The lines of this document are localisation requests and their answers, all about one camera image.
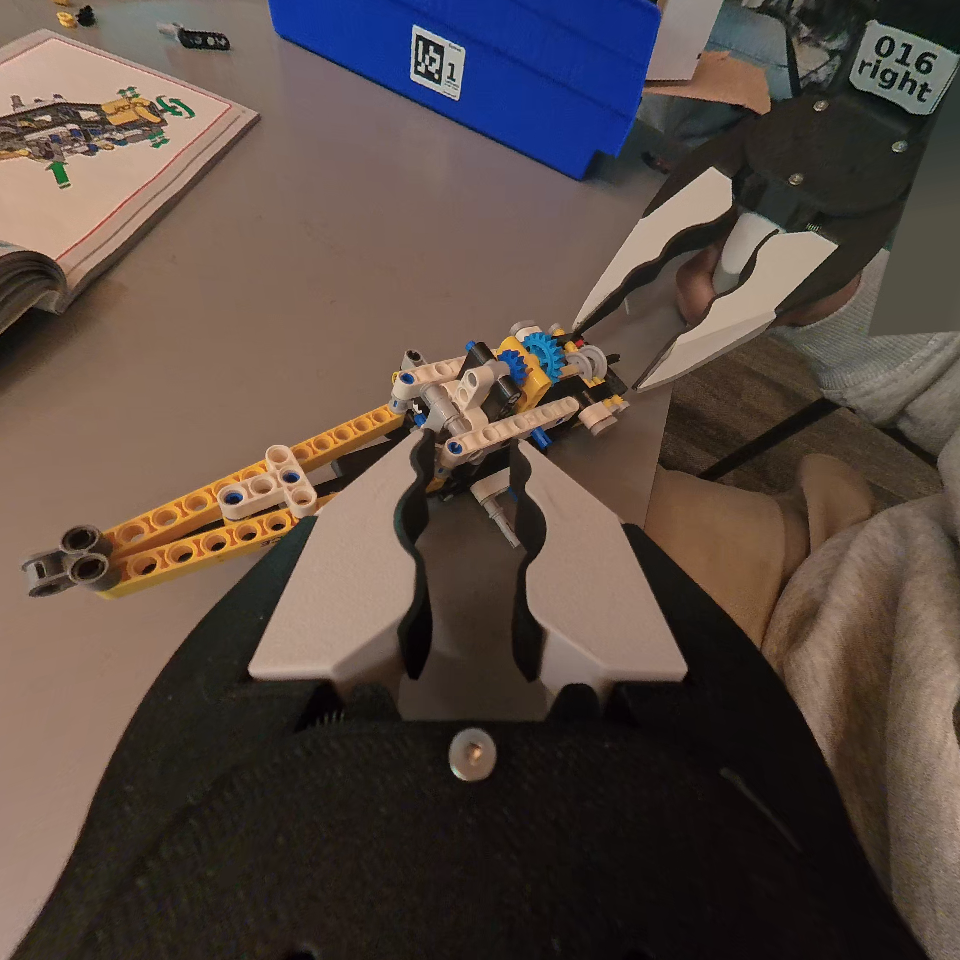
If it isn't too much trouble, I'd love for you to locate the black chair leg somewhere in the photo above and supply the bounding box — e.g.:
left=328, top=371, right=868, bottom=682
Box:
left=699, top=396, right=843, bottom=483

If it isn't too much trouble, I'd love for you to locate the person's grey sweatshirt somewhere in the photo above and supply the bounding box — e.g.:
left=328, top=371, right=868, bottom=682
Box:
left=760, top=450, right=960, bottom=960

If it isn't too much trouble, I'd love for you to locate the person's beige trouser leg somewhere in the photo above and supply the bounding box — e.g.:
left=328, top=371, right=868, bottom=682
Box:
left=643, top=452, right=880, bottom=648

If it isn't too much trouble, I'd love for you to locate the cardboard box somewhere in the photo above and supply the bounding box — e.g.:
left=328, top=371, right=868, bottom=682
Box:
left=643, top=0, right=775, bottom=115

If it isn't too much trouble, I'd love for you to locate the lego instruction booklet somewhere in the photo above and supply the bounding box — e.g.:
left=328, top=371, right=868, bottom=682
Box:
left=0, top=30, right=262, bottom=336

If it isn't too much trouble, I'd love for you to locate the person's right forearm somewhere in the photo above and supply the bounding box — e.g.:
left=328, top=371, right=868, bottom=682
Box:
left=780, top=270, right=960, bottom=453

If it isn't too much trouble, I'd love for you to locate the yellow and white lego model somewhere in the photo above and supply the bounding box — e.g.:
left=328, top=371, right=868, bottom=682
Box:
left=21, top=321, right=633, bottom=603

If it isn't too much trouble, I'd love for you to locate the person's right hand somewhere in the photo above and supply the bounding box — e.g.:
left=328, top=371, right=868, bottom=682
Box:
left=673, top=249, right=723, bottom=318

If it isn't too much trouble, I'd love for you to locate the blue plastic bin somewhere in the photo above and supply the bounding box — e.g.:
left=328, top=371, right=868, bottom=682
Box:
left=268, top=0, right=664, bottom=183

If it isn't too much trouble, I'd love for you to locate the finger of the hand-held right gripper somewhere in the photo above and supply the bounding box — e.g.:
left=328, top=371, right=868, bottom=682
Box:
left=632, top=211, right=841, bottom=394
left=572, top=166, right=738, bottom=336

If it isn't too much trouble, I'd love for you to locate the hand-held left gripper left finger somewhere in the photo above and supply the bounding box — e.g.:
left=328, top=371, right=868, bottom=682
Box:
left=247, top=431, right=439, bottom=702

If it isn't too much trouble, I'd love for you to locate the black lego beam with pin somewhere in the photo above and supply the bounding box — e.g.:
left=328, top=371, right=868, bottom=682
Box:
left=156, top=22, right=234, bottom=52

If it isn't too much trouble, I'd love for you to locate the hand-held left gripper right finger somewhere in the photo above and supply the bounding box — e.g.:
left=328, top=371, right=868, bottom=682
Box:
left=508, top=441, right=690, bottom=706

